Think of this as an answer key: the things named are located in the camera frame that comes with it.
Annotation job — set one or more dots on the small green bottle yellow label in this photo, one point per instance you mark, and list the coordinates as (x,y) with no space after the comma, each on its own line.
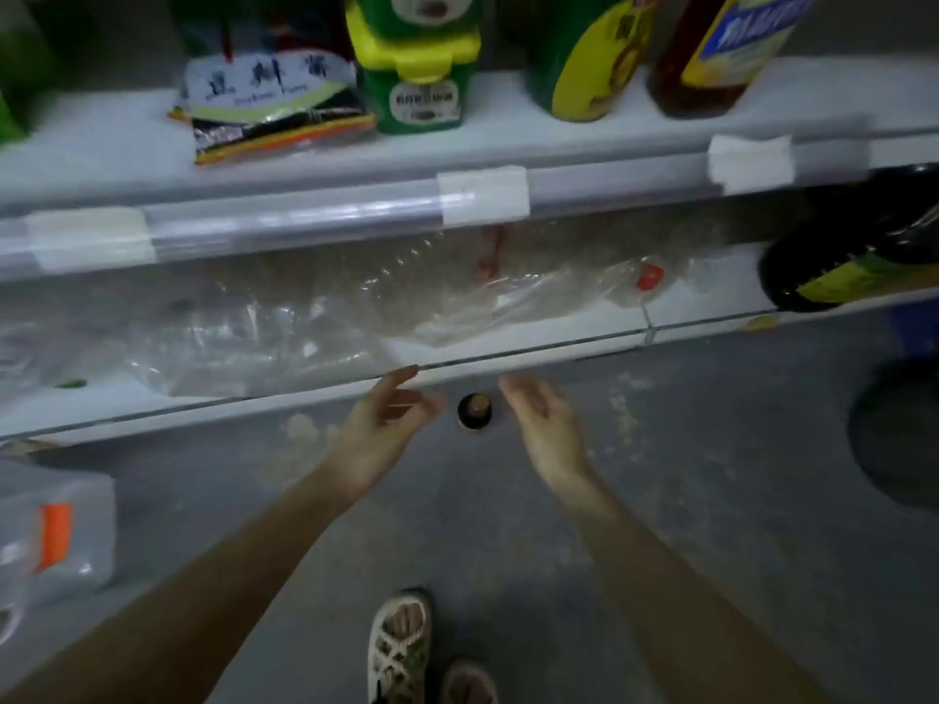
(587,51)

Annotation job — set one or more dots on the white metal store shelving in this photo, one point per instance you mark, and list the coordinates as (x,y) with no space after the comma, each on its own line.
(147,154)

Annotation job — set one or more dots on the white green bag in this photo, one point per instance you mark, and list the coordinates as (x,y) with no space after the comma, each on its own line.
(22,66)

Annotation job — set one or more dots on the person's left forearm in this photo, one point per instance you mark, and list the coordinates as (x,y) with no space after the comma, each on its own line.
(176,608)

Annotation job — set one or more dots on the small green plastic piece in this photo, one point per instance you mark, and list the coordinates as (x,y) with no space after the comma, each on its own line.
(69,382)

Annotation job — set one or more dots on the person's left hand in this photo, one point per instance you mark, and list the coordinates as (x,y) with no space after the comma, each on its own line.
(379,432)

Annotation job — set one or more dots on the blue plastic crate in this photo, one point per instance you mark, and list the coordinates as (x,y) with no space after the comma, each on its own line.
(917,327)

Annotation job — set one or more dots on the small yellow paper tag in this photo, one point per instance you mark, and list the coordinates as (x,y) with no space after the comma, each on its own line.
(763,322)

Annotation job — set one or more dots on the pack of clear empty bottles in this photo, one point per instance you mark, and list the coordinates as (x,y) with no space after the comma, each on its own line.
(294,322)

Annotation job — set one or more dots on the green packet white blue label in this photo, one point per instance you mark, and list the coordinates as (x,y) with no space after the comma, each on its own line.
(272,88)

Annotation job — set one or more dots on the person's left beige sandal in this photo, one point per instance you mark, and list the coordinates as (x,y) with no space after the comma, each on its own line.
(401,645)

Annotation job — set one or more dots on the grey floor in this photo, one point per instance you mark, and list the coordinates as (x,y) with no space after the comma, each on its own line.
(734,506)

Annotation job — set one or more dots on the brown-cap small soy bottle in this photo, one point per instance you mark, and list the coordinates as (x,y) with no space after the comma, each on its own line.
(476,410)

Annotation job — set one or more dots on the person's right hand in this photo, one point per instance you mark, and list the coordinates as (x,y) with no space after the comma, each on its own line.
(550,432)

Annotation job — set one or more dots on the person's right forearm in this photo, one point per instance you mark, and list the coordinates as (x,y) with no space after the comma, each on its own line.
(690,608)

